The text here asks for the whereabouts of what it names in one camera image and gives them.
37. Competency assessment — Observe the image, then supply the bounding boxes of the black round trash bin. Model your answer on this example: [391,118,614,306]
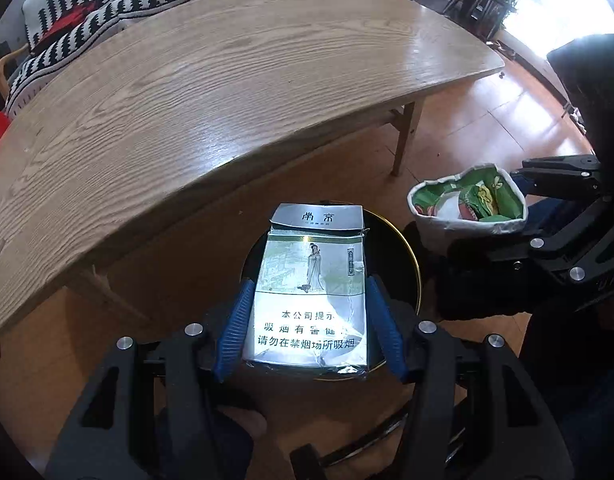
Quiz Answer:
[239,207,422,384]

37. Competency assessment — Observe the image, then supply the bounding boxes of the yellow green snack bag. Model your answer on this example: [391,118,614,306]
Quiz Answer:
[459,185,502,221]

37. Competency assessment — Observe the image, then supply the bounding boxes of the silver green cigarette pack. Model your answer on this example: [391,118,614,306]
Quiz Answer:
[242,202,371,376]

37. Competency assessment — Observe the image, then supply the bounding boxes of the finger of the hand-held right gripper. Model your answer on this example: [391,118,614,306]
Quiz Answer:
[509,156,608,198]
[487,197,614,284]

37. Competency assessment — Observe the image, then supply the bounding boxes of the green drink pouch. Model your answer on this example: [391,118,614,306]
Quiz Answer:
[467,172,526,222]

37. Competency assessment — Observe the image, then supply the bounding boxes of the wooden table leg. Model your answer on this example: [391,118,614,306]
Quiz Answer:
[390,94,428,177]
[79,266,154,324]

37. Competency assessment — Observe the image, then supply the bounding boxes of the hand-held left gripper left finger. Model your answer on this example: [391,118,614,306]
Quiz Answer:
[46,277,258,480]

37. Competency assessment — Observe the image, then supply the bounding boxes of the red cloth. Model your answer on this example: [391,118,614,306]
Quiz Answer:
[38,2,98,42]

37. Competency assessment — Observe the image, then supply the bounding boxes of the person's dark trousers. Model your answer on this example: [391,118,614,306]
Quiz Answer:
[522,305,614,480]

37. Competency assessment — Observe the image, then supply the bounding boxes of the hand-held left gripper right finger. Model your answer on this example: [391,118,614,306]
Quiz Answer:
[364,275,575,480]

